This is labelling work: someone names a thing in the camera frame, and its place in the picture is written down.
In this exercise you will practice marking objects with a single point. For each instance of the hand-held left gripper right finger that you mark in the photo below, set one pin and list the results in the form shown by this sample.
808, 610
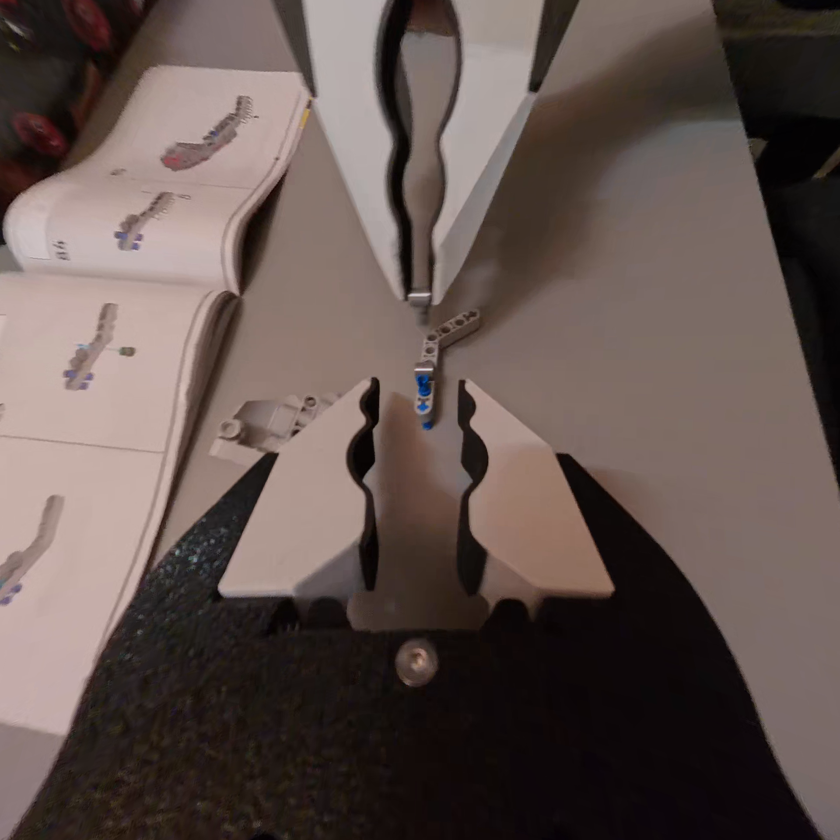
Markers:
531, 518

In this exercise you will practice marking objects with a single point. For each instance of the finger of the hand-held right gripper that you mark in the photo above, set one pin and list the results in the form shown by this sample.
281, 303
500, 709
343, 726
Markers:
485, 144
348, 98

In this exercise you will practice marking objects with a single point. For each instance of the dark red patterned cloth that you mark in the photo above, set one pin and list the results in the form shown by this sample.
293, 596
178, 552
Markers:
39, 65

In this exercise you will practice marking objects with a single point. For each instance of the small grey connector pin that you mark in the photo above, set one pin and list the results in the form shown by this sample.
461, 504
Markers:
418, 300

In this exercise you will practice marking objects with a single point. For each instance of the open instruction booklet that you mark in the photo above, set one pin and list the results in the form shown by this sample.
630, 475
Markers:
98, 394

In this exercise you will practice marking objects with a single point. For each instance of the grey bent beam blue pins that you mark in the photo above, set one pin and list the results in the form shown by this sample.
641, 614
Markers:
428, 401

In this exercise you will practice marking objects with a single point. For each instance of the grey brick assembly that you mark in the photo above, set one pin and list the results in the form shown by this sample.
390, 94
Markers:
262, 426

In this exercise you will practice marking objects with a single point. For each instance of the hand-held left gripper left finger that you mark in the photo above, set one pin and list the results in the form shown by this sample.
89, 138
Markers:
308, 512

